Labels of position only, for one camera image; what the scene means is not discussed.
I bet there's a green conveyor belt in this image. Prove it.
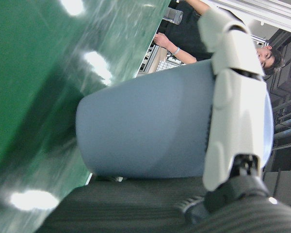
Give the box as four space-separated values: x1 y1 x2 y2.
0 0 171 233

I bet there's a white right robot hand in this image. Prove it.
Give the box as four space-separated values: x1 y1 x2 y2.
36 8 291 233

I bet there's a light blue cup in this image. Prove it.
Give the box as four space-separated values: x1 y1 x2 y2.
75 59 275 180

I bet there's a person in black shirt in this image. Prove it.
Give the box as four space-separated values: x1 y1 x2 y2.
154 0 285 76

